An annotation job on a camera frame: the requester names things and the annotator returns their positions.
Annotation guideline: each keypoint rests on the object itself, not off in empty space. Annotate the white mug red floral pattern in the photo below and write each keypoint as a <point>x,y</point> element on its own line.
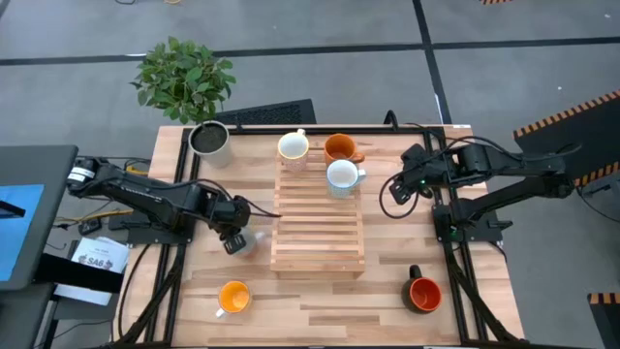
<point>293,145</point>

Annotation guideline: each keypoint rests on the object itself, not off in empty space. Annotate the wooden slatted rack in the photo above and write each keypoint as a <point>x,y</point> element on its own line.
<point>317,232</point>

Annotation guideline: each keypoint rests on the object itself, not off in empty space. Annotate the yellow plug connector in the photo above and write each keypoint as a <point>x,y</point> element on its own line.
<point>136,170</point>

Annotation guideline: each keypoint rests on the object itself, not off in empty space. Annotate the green potted plant white pot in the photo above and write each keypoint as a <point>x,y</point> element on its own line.
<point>184,80</point>

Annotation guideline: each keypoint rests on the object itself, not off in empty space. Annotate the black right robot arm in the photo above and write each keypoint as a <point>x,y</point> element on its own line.
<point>508,165</point>

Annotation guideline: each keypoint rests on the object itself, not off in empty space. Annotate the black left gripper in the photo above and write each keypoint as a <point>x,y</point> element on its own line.
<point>232,213</point>

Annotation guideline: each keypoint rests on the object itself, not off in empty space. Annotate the black board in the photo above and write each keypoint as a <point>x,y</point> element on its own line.
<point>63,274</point>

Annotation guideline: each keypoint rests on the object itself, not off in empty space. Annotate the grey monitor blue screen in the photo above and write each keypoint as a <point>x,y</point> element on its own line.
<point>29,232</point>

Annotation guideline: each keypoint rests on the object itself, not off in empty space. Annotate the black perforated panel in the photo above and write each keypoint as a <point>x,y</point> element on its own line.
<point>271,114</point>

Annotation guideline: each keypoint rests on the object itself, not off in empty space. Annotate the black mug orange inside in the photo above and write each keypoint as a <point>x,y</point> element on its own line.
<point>425,295</point>

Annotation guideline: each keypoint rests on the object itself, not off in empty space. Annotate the black power adapter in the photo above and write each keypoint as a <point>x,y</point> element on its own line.
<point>90,226</point>

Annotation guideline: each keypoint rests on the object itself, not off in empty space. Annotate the black ramp orange hazard stripes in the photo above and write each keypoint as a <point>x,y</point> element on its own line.
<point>571,140</point>
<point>608,325</point>
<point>496,1</point>

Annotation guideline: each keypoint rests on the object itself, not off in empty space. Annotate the white printed booklet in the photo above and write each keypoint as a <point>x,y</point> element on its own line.
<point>99,254</point>

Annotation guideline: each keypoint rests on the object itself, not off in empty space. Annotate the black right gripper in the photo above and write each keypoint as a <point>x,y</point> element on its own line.
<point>419,174</point>

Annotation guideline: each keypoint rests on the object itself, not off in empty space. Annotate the plain orange mug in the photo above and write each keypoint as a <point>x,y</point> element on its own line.
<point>339,145</point>

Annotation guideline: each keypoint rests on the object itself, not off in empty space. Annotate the white paper sheet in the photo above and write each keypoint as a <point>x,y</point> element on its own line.
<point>82,295</point>

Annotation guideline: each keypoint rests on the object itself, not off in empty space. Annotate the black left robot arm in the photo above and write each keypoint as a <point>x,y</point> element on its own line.
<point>145,194</point>

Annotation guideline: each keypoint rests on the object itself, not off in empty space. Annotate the white mug teal tile pattern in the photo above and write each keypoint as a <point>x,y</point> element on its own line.
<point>341,173</point>

